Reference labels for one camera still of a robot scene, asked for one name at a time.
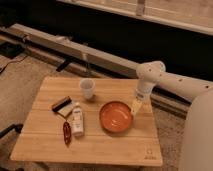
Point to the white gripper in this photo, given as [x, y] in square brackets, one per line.
[142, 93]

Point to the red chili pepper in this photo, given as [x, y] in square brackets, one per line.
[67, 133]

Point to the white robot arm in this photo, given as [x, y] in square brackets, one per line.
[197, 144]

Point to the orange ceramic bowl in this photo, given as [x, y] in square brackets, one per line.
[115, 117]

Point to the white plastic cup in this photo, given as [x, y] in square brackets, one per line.
[87, 86]

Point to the white plastic bottle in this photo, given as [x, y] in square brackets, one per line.
[77, 121]

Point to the black and tan brush block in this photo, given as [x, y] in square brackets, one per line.
[63, 106]

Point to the black device on floor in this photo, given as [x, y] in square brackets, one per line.
[10, 50]

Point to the long beige rail beam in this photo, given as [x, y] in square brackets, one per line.
[83, 50]

